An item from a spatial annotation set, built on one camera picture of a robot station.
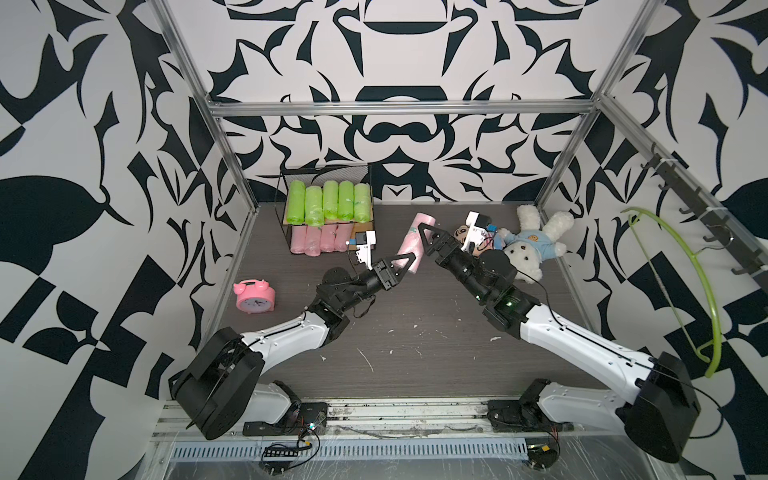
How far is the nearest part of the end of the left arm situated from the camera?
642mm

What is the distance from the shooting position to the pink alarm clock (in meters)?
0.87

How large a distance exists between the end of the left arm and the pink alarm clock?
1.29 ft
